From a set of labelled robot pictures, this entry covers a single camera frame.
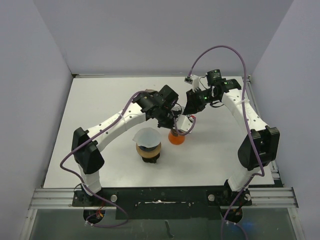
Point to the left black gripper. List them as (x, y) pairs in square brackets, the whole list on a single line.
[(170, 125)]

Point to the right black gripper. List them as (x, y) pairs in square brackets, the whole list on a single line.
[(193, 106)]

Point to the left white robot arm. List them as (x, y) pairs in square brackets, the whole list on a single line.
[(87, 145)]

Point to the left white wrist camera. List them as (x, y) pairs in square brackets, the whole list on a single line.
[(185, 123)]

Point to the dark green glass dripper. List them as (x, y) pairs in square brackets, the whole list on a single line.
[(151, 160)]

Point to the blue glass dripper cone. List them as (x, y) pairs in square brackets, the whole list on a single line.
[(147, 149)]

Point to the orange coffee filter box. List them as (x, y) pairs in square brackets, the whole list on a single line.
[(150, 90)]

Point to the light wooden ring holder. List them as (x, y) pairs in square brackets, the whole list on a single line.
[(149, 154)]

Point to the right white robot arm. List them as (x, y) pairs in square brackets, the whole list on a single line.
[(260, 144)]

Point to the orange glass carafe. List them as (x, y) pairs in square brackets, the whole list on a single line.
[(175, 139)]

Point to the white paper coffee filter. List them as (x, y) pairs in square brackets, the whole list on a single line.
[(147, 137)]

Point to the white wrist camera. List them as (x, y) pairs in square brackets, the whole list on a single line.
[(185, 123), (193, 80)]

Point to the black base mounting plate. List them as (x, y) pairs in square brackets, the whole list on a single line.
[(164, 203)]

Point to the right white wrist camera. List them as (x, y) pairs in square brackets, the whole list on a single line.
[(193, 80)]

